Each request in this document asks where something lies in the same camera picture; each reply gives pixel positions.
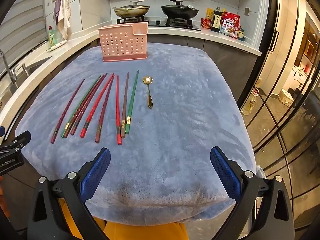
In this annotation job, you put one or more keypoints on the purple hanging cloth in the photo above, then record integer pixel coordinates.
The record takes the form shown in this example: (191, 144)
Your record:
(57, 10)

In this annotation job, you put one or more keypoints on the small seasoning jar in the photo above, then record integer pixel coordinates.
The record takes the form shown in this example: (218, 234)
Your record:
(241, 32)

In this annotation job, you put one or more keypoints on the green dish soap bottle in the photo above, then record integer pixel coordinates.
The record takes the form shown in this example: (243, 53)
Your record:
(52, 37)

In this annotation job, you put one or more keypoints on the red chopstick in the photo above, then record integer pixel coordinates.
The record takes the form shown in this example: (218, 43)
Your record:
(97, 105)
(118, 110)

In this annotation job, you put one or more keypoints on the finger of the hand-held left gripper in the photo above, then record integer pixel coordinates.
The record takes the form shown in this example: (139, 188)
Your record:
(20, 140)
(2, 132)

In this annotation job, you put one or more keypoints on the white oval dish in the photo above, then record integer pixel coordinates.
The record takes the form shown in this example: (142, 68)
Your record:
(58, 45)

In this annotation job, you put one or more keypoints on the small metal sink tap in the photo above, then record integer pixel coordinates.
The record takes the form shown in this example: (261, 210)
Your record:
(24, 69)

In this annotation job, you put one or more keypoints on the white kitchen countertop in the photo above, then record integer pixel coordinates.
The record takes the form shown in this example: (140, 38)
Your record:
(175, 33)

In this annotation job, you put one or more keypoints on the dark grey kitchen cabinet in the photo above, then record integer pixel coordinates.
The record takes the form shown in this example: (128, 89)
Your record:
(225, 55)

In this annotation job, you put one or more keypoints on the dark soy sauce bottle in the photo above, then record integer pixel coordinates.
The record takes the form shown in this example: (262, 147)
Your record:
(216, 21)

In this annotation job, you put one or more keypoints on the beige frying pan with lid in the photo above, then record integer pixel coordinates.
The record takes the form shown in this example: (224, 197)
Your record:
(132, 11)

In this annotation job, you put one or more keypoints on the brown chopstick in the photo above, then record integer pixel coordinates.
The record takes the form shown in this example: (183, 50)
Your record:
(125, 105)

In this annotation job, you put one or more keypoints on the gold metal spoon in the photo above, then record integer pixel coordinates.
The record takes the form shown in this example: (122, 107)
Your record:
(149, 97)

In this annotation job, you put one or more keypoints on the black wok with lid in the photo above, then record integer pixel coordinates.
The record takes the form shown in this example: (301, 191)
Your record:
(178, 11)

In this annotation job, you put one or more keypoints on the white hanging towel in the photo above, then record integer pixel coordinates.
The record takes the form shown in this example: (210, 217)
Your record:
(64, 17)

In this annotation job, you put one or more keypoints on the black gas stove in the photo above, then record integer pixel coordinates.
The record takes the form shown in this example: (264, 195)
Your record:
(157, 23)

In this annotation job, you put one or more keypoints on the red snack packet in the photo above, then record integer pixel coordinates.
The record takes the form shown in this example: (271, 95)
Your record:
(206, 23)

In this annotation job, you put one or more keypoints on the white window blinds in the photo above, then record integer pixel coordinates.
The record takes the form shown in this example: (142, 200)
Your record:
(22, 25)

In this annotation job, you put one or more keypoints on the black framed glass door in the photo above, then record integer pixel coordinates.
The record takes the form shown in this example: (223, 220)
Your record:
(287, 130)

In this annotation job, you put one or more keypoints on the person's yellow pants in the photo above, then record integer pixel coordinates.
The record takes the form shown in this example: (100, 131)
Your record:
(140, 232)

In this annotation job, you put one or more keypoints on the clear cooking oil bottle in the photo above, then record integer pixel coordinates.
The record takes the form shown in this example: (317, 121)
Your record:
(250, 105)

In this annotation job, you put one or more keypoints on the chrome kitchen faucet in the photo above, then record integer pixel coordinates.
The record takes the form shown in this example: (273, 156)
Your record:
(7, 70)

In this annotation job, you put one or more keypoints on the yellow snack packet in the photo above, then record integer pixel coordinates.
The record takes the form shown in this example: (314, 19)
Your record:
(209, 13)

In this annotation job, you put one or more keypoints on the pink perforated utensil holder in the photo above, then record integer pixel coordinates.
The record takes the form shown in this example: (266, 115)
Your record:
(120, 45)

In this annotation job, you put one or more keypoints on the green chopstick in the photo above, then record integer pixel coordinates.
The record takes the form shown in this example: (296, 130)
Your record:
(81, 106)
(132, 102)

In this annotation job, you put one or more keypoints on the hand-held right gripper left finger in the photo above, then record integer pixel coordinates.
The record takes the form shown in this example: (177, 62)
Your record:
(96, 172)

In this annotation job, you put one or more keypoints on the grey wall outlet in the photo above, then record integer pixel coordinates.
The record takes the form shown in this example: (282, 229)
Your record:
(249, 11)

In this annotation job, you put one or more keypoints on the red cereal bag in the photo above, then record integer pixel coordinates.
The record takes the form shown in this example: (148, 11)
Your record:
(230, 26)

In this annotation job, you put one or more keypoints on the maroon chopstick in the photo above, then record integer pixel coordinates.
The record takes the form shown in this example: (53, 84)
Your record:
(84, 105)
(67, 111)
(103, 113)
(89, 104)

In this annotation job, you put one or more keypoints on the steel kitchen sink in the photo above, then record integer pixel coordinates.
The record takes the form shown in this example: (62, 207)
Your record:
(35, 66)

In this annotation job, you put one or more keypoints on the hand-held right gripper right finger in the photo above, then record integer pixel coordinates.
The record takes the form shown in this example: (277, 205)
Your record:
(226, 175)

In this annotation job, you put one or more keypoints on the blue fleece blanket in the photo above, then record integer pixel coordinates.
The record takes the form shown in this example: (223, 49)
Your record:
(187, 105)

